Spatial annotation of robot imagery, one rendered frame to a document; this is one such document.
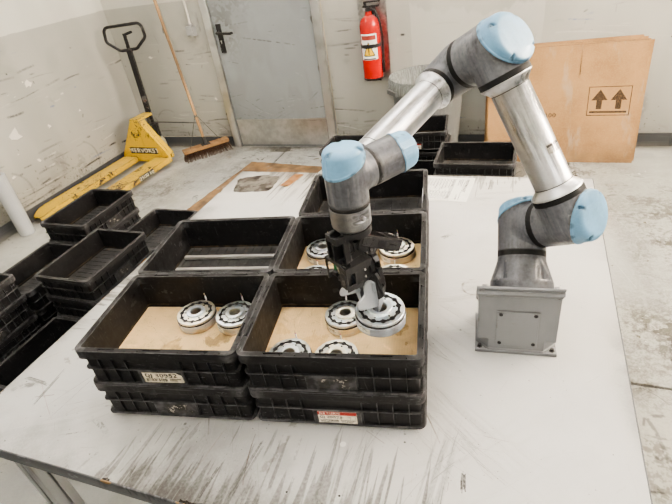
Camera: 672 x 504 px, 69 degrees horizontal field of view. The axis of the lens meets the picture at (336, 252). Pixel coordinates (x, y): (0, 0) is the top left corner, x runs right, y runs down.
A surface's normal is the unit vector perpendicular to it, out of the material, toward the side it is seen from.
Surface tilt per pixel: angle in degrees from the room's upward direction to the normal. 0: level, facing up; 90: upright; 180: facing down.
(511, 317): 90
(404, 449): 0
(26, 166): 90
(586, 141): 73
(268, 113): 90
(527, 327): 90
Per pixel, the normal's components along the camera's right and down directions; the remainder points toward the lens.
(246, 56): -0.32, 0.56
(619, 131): -0.36, 0.30
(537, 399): -0.13, -0.83
